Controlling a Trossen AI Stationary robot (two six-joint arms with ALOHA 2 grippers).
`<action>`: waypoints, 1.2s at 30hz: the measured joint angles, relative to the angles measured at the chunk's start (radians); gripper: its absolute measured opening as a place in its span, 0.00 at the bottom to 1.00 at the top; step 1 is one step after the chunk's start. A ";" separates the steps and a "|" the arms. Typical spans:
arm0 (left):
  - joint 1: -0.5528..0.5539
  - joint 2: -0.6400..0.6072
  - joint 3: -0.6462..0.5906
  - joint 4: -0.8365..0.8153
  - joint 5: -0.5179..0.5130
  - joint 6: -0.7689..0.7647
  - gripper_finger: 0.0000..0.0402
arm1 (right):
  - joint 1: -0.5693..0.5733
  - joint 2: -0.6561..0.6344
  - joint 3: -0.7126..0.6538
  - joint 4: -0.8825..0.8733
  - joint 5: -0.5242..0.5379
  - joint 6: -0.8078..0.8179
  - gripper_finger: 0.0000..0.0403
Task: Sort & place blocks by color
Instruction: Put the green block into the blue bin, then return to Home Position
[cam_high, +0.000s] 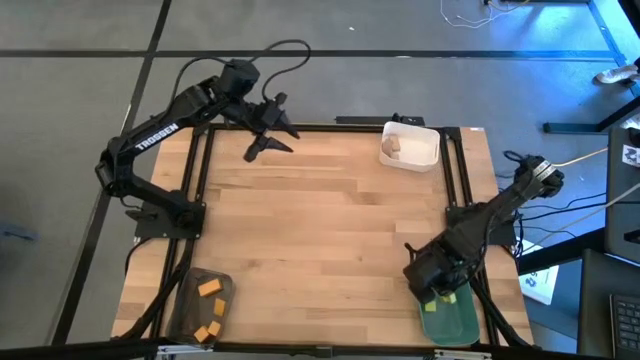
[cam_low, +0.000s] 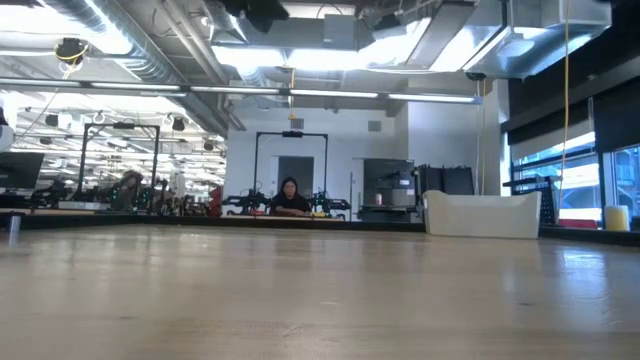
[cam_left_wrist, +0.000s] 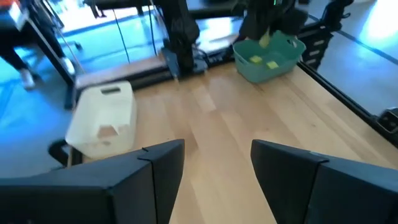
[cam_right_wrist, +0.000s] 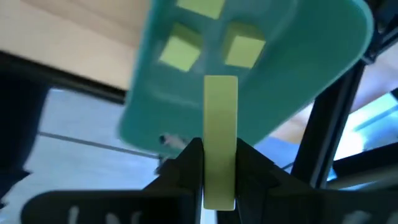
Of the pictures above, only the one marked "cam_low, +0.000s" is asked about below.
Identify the white plastic bin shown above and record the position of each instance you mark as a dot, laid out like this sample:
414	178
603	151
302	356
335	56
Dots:
482	216

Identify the black background robot arm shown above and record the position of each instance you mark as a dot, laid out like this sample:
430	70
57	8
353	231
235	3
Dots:
247	201
327	202

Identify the long ceiling light bar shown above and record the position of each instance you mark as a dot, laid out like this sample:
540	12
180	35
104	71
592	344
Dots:
235	90

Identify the grey door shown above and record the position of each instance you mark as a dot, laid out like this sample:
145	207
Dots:
295	167

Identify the person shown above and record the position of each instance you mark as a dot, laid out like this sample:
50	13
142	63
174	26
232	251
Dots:
125	190
290	200

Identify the dark grey cabinet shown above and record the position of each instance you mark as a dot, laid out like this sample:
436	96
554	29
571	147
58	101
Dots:
387	172

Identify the pink cup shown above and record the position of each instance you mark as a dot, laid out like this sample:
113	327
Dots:
378	199

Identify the black upright panels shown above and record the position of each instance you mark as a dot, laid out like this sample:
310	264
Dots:
445	180

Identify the black computer monitor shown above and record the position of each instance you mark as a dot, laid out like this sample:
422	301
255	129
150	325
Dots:
20	170

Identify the black window rack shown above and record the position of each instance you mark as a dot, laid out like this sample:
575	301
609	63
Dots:
547	185

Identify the grey wall vent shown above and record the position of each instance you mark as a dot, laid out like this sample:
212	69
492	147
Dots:
297	124
374	126

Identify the black gantry frame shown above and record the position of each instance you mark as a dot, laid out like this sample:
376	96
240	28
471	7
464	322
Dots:
256	160
81	160

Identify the small grey post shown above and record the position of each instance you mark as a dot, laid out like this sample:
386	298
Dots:
14	226

